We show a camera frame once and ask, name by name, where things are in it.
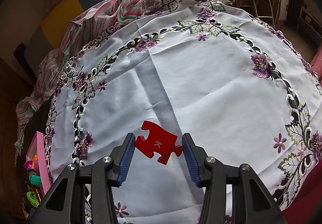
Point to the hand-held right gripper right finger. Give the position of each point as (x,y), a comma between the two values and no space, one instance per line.
(191,161)

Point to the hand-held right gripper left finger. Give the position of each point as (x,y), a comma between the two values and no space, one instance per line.
(125,161)

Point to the red puzzle piece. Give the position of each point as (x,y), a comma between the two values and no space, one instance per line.
(156,143)

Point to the pink shallow box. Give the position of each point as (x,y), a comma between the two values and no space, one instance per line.
(43,163)

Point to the orange ridged plastic piece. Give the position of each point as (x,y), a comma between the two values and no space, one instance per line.
(34,158)

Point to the green plastic holder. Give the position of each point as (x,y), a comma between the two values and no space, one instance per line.
(35,179)

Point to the magenta plastic toy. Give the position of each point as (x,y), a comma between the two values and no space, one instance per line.
(28,164)

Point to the green white plug-in device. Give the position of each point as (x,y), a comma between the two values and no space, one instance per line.
(32,198)

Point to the white embroidered floral tablecloth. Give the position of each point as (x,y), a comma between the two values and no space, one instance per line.
(213,75)

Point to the pink striped bedsheet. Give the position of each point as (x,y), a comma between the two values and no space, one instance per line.
(100,22)

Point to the white cabinet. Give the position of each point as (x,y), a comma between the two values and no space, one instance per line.
(285,0)

